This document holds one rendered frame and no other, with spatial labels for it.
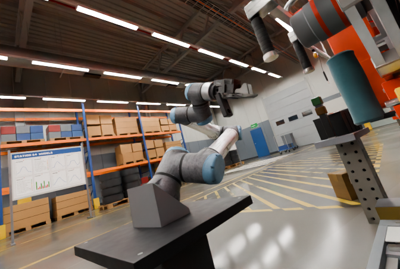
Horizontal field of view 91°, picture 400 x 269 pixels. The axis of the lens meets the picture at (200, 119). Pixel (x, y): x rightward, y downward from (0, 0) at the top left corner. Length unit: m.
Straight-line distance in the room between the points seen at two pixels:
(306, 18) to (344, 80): 0.25
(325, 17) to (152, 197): 0.90
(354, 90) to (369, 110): 0.08
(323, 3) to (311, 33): 0.08
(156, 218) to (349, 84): 0.88
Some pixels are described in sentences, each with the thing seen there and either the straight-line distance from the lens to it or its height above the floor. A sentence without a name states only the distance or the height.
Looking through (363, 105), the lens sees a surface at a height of 0.54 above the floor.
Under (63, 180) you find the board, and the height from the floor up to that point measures 1.05.
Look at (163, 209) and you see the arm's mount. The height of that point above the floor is 0.36.
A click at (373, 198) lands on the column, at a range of 1.35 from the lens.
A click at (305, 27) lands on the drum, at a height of 0.83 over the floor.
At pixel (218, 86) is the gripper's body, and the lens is 0.90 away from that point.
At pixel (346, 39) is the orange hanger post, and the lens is 1.20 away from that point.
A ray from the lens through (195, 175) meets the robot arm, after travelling 0.96.
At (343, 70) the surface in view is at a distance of 0.87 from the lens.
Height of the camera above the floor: 0.49
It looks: 13 degrees up
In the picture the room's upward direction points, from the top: 16 degrees counter-clockwise
